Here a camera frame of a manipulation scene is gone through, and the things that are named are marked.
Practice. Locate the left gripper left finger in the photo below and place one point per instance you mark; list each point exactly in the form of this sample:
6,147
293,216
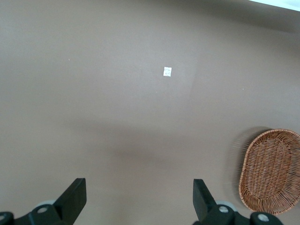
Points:
70,199

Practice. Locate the brown oval wicker basket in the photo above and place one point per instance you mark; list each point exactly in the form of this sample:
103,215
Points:
269,173

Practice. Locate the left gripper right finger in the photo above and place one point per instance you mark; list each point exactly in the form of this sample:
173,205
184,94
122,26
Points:
204,201

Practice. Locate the small rectangular sticker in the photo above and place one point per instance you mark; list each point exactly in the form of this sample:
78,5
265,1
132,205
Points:
167,71

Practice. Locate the brown paper table cover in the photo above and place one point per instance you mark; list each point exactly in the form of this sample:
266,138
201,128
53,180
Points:
117,93

